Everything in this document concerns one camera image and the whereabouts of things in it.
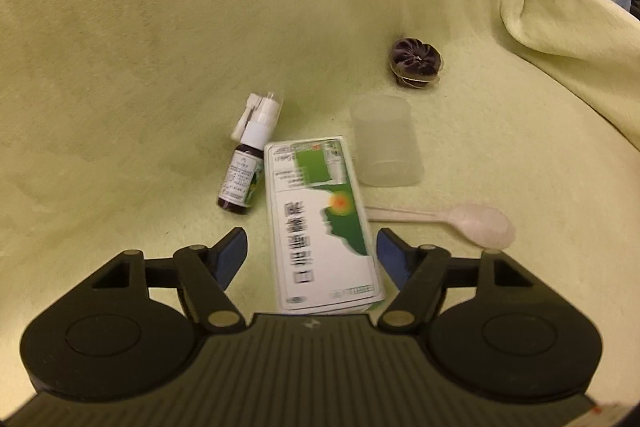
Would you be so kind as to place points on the yellow-green blanket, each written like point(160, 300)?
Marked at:
point(150, 32)

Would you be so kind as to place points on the clear plastic cup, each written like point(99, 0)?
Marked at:
point(385, 157)

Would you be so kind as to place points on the brown spray bottle white nozzle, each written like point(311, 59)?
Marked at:
point(240, 172)

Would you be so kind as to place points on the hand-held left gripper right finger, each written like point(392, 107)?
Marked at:
point(392, 252)

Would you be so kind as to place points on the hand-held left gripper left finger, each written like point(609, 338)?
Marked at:
point(232, 252)

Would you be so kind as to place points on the dark brown hair scrunchie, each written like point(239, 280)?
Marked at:
point(415, 62)

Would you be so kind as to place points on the green white medicine box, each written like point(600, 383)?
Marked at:
point(320, 257)

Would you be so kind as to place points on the white plastic spoon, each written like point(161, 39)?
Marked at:
point(482, 224)

